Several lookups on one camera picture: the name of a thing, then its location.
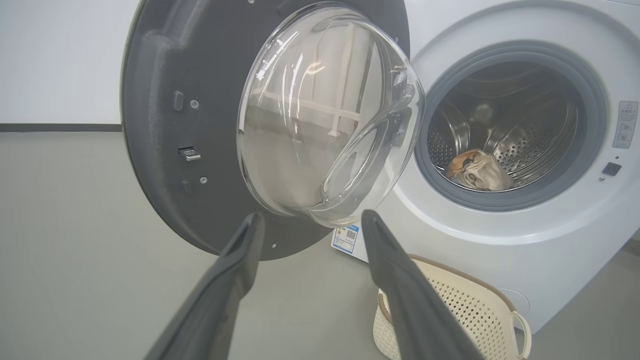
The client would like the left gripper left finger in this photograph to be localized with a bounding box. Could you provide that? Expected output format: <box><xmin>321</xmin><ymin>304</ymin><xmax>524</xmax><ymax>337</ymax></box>
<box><xmin>144</xmin><ymin>212</ymin><xmax>266</xmax><ymax>360</ymax></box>

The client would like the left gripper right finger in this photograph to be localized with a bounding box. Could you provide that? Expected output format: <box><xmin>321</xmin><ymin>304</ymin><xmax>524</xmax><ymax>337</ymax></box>
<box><xmin>361</xmin><ymin>209</ymin><xmax>485</xmax><ymax>360</ymax></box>

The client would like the cream white garment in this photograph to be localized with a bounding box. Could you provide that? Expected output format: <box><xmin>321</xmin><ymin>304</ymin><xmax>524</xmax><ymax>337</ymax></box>
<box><xmin>457</xmin><ymin>150</ymin><xmax>514</xmax><ymax>193</ymax></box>

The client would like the black round glass washer door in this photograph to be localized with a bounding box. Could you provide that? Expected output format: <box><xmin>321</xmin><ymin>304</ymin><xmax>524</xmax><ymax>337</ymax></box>
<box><xmin>120</xmin><ymin>0</ymin><xmax>427</xmax><ymax>262</ymax></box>

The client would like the white front-load washing machine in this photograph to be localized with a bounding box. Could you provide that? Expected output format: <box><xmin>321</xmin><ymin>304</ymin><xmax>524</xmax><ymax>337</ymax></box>
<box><xmin>330</xmin><ymin>0</ymin><xmax>640</xmax><ymax>335</ymax></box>

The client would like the stainless steel washing machine drum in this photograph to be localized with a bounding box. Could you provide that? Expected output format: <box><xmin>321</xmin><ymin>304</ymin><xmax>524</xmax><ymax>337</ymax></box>
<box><xmin>427</xmin><ymin>62</ymin><xmax>586</xmax><ymax>193</ymax></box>

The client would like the cream perforated laundry basket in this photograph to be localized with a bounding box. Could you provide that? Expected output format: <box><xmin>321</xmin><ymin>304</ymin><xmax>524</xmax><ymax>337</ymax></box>
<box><xmin>372</xmin><ymin>254</ymin><xmax>532</xmax><ymax>360</ymax></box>

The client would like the blue energy label sticker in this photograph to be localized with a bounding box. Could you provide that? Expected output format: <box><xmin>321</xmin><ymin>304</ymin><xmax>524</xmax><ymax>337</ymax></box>
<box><xmin>331</xmin><ymin>224</ymin><xmax>360</xmax><ymax>254</ymax></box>

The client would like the round white filter cover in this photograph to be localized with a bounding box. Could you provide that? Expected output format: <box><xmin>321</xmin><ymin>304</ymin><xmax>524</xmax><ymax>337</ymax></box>
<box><xmin>497</xmin><ymin>287</ymin><xmax>531</xmax><ymax>317</ymax></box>

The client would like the grey warning sticker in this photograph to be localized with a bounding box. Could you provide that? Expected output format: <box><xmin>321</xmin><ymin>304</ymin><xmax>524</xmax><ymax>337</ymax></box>
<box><xmin>613</xmin><ymin>101</ymin><xmax>639</xmax><ymax>149</ymax></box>

